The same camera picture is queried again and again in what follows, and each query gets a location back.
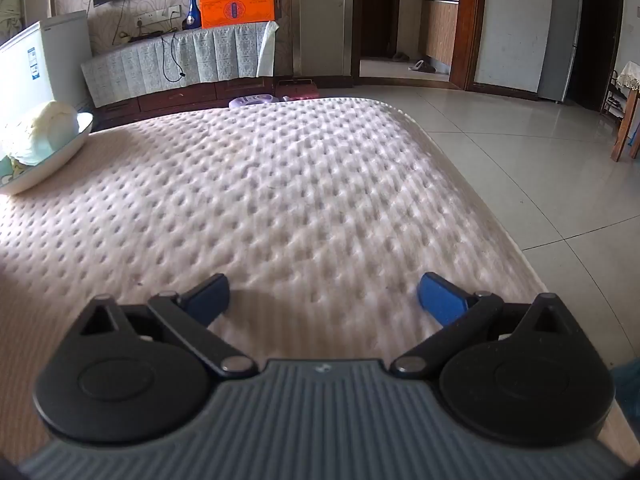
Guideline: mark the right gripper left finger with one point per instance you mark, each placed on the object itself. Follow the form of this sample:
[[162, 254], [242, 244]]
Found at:
[[186, 318]]

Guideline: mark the silver refrigerator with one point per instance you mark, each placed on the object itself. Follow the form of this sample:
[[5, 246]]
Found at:
[[561, 49]]

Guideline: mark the red floor scale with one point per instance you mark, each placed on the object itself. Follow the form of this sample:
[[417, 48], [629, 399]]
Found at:
[[296, 89]]

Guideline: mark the white blue plate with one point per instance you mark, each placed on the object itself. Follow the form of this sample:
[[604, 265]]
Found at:
[[32, 176]]

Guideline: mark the wooden kitchen cabinet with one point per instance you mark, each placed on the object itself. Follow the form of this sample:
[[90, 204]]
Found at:
[[438, 32]]

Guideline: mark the white chest freezer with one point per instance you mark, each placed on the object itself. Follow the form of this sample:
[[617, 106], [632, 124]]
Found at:
[[43, 63]]

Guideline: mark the purple detergent bottle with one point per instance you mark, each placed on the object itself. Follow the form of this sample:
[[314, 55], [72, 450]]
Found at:
[[255, 99]]

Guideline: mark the cloth covered TV cabinet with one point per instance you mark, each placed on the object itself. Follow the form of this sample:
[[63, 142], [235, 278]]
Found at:
[[187, 70]]

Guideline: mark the pink quilted table cover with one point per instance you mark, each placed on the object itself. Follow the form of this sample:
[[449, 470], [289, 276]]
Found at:
[[324, 215]]

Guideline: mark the napa cabbage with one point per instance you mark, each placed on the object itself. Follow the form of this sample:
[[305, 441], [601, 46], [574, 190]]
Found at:
[[33, 132]]

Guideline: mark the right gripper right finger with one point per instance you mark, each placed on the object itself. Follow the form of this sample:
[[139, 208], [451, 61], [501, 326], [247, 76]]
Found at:
[[462, 316]]

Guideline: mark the blue glass bottle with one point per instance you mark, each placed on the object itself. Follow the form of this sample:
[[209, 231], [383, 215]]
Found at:
[[193, 19]]

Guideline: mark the wooden side table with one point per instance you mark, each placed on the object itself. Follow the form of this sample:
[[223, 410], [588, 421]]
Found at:
[[621, 103]]

